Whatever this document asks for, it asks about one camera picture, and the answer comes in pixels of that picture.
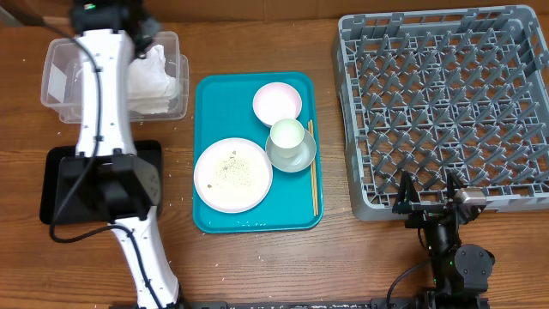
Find pale green cup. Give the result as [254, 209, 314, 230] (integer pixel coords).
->
[269, 118, 305, 158]

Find grey-green small bowl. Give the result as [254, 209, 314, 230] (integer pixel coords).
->
[265, 130, 317, 173]

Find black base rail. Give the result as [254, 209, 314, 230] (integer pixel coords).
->
[188, 297, 425, 309]

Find grey dishwasher rack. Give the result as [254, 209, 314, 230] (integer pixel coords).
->
[333, 5, 548, 221]

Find white plate with rice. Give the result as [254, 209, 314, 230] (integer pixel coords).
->
[193, 137, 273, 214]

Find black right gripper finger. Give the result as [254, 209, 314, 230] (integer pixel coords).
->
[392, 171, 419, 214]
[446, 169, 467, 198]

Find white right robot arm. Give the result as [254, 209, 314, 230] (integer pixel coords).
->
[385, 171, 495, 308]

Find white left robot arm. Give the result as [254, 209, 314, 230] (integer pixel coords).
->
[49, 1, 184, 308]

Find wooden chopstick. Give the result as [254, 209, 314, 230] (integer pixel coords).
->
[308, 119, 318, 217]
[308, 119, 319, 216]

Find pink bowl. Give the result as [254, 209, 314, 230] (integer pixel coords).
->
[252, 82, 303, 127]

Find crumpled white tissue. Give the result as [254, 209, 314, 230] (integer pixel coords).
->
[128, 45, 178, 115]

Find clear plastic bin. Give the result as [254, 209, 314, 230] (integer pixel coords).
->
[40, 32, 190, 124]

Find black tray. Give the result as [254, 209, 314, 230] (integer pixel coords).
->
[39, 140, 163, 225]

